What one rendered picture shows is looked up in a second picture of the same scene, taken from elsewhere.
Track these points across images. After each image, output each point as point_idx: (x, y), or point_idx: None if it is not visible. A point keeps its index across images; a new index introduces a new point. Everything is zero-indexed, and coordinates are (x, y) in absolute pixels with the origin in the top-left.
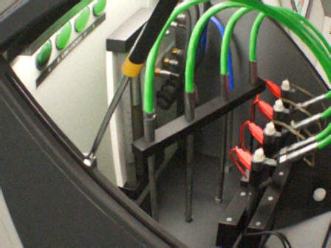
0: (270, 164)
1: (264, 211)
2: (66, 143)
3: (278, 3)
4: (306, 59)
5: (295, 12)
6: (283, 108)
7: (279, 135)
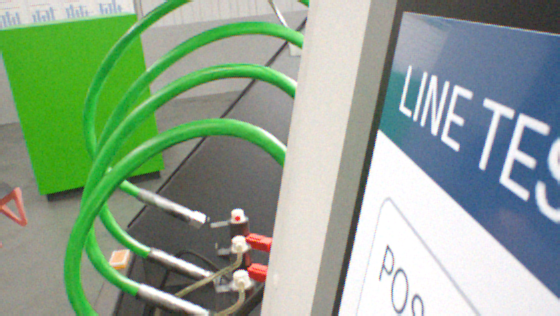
0: (219, 222)
1: (227, 303)
2: (302, 22)
3: (275, 235)
4: None
5: (176, 127)
6: (232, 286)
7: (221, 250)
